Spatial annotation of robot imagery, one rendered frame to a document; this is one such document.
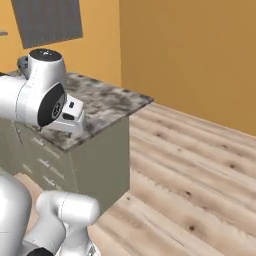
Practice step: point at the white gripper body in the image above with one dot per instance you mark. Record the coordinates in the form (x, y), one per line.
(71, 125)

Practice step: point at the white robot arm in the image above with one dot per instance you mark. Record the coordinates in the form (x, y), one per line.
(23, 96)

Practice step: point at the grey stand mixer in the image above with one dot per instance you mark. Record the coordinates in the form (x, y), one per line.
(22, 63)

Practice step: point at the grey-green drawer front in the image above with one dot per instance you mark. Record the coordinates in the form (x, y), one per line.
(60, 171)
(65, 185)
(55, 150)

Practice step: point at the grey-green island cabinet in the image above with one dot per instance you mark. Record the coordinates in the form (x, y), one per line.
(100, 166)

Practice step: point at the grey wall shelf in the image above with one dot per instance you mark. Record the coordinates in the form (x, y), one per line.
(3, 33)

